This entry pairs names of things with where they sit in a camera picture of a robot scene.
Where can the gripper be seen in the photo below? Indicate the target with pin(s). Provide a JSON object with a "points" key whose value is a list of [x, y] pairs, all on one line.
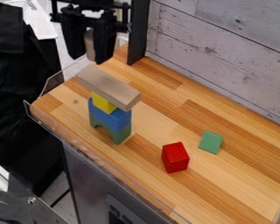
{"points": [[92, 19]]}

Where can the beige flat plank block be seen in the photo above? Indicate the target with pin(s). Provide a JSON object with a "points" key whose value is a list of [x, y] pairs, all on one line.
{"points": [[109, 87]]}

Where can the white paper sheet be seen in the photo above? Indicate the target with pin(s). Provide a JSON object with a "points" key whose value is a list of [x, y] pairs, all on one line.
{"points": [[39, 20]]}

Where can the yellow cube block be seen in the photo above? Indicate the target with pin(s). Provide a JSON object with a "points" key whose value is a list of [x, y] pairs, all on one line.
{"points": [[102, 103]]}

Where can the blue block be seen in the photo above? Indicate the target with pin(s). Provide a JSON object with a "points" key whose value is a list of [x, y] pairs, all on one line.
{"points": [[114, 119]]}

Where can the black cloth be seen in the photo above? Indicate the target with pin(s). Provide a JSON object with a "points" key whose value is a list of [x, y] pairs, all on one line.
{"points": [[17, 87]]}

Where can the green arch block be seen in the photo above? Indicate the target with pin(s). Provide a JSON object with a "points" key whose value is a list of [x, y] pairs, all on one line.
{"points": [[119, 134]]}

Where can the red cube block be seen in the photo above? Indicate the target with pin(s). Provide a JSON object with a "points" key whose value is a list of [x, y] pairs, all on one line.
{"points": [[175, 157]]}

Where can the green flat square block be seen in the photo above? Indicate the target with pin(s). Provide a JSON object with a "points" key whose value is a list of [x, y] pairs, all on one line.
{"points": [[211, 142]]}

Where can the grey metal plate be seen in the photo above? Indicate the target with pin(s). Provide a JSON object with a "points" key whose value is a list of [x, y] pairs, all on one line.
{"points": [[17, 208]]}

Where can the black post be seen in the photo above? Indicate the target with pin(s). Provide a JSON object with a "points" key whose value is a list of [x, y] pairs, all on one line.
{"points": [[138, 29]]}

